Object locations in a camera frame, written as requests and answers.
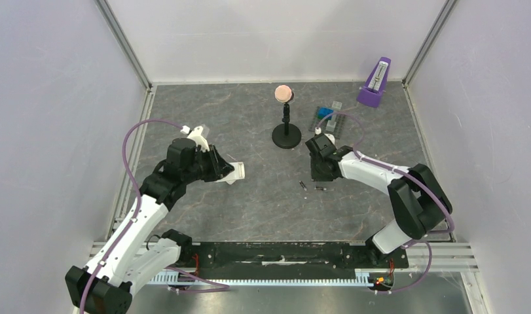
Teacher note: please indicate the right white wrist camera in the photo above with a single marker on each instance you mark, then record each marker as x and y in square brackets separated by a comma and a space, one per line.
[318, 132]

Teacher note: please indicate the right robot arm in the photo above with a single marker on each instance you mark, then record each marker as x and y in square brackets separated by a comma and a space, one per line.
[417, 199]

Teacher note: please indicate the grey building block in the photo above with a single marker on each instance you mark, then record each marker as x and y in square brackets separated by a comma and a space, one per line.
[332, 122]

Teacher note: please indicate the white remote control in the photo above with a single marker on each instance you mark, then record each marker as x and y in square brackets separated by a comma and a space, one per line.
[237, 174]

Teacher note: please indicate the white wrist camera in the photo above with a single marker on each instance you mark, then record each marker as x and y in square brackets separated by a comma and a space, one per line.
[198, 135]
[318, 132]

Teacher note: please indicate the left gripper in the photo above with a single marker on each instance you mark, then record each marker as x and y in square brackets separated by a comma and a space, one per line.
[219, 167]

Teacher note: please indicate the purple metronome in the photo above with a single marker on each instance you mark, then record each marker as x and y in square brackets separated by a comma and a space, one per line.
[370, 94]

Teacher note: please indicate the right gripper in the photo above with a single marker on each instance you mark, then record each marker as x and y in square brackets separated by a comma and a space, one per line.
[319, 167]

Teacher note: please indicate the blue building block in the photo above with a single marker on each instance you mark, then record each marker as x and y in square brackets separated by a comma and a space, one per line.
[324, 112]

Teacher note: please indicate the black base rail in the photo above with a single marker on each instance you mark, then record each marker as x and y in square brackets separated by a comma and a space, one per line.
[285, 260]

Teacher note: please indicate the white slotted cable duct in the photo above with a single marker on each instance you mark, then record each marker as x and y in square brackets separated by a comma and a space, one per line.
[360, 279]

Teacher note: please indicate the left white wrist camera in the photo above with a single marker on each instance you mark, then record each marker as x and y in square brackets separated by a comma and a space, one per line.
[198, 135]

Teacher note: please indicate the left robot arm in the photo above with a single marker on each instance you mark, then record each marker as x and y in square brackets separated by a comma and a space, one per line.
[111, 279]

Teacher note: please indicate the grey building block baseplate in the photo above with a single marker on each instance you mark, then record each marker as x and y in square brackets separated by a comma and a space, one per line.
[341, 120]

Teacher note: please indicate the microphone on black stand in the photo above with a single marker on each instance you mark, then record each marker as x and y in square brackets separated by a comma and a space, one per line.
[285, 135]

